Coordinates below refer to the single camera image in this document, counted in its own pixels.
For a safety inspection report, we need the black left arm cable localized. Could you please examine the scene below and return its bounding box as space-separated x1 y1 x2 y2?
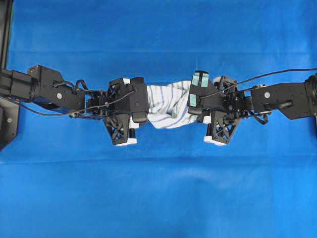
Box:
14 79 137 119

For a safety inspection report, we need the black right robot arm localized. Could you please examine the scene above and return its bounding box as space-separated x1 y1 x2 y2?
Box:
188 71 317 146

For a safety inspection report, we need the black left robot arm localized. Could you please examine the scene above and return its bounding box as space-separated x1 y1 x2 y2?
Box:
0 65 147 148

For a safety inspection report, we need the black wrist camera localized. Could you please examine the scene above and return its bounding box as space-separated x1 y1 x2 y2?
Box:
108 77 149 123
187 70 223 116

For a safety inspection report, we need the white blue striped towel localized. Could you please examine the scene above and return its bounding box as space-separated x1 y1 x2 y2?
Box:
147 80 197 129

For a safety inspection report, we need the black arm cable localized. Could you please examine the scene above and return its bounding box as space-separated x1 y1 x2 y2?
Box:
14 79 137 119
198 68 317 124

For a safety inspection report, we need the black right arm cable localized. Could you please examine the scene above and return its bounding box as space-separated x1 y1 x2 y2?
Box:
198 68 317 124

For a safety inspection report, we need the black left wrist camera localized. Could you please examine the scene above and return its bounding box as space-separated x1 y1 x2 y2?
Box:
108 77 149 123

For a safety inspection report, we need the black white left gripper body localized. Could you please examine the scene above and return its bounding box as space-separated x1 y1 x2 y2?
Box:
85 77 138 147

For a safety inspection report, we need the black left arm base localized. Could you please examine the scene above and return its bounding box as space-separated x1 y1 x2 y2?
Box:
0 0 20 149

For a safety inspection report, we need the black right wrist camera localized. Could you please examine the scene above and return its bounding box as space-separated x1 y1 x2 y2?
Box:
187 70 223 116

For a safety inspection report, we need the blue table cloth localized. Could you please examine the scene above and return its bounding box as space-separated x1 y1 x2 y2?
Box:
0 0 317 238

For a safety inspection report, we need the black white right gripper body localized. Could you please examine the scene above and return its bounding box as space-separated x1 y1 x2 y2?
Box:
197 76 253 146

